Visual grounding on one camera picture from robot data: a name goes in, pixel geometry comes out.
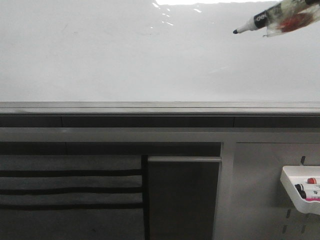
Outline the white black whiteboard marker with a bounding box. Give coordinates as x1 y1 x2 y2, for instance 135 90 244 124
233 0 320 37

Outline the dark grey flat panel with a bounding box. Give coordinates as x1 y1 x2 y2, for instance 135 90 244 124
148 156 220 240

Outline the grey slotted pegboard panel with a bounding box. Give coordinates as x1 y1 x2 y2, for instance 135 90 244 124
228 143 320 240

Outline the white plastic marker tray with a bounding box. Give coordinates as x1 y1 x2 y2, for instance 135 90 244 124
280 165 320 215

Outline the black capped marker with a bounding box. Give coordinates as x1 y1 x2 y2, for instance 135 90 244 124
294 184 320 192

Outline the red capped marker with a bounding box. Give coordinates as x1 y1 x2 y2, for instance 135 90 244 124
306 177 320 185

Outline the grey metal shelf frame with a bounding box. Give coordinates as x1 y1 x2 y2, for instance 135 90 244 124
0 127 320 240

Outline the white whiteboard with frame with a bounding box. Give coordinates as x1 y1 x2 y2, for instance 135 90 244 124
0 0 320 115

